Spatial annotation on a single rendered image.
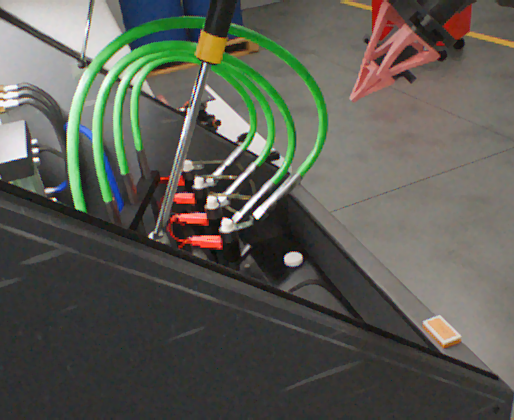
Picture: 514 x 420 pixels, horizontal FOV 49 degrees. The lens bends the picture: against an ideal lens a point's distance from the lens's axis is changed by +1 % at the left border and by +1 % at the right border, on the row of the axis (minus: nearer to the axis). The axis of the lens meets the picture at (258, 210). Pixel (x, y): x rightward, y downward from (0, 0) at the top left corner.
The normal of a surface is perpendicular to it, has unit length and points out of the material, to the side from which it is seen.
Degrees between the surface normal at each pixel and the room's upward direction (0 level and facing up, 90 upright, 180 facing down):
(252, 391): 90
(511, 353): 0
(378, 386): 90
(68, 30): 90
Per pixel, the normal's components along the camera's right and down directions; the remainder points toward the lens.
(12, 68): 0.37, 0.45
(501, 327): -0.11, -0.84
